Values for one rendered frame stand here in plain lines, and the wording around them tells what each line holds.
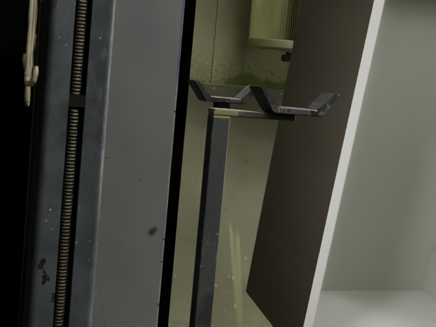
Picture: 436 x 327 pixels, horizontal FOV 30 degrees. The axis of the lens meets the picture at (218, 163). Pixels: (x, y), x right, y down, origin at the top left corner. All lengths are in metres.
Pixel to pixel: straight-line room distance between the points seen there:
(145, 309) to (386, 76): 1.18
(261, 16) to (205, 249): 2.38
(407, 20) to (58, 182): 1.64
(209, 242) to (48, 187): 0.16
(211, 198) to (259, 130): 2.56
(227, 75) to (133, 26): 2.05
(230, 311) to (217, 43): 1.07
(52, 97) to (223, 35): 2.57
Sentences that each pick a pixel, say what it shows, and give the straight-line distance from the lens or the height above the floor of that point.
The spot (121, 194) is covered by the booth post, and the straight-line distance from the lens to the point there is 1.29.
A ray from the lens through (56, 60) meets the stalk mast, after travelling 0.75.
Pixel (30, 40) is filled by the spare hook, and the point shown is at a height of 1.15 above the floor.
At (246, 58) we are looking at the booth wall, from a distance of 3.33.
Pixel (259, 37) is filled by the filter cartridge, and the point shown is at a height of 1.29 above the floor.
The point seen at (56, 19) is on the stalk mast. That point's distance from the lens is 0.75.
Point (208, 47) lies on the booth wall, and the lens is 3.28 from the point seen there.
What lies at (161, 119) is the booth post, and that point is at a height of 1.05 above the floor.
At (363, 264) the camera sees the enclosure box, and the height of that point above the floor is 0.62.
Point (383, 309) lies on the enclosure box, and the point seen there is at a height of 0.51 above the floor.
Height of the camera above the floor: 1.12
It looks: 6 degrees down
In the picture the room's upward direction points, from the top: 5 degrees clockwise
